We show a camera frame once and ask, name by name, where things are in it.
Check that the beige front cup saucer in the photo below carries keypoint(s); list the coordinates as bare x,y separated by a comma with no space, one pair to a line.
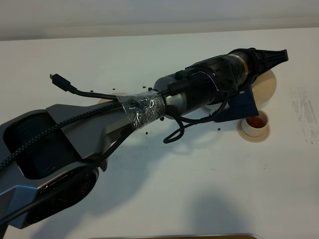
252,134

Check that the beige rear cup saucer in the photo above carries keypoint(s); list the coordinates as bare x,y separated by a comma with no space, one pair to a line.
211,108

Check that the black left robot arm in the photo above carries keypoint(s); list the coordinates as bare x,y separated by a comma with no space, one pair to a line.
50,159

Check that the beige teapot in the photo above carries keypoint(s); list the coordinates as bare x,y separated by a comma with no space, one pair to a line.
264,88

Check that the beige front teacup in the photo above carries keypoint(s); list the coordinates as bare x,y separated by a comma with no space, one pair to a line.
258,121

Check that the beige cup saucer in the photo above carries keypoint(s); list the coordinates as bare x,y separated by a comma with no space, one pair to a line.
252,134
211,108

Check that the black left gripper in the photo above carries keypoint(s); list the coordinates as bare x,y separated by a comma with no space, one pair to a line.
261,61

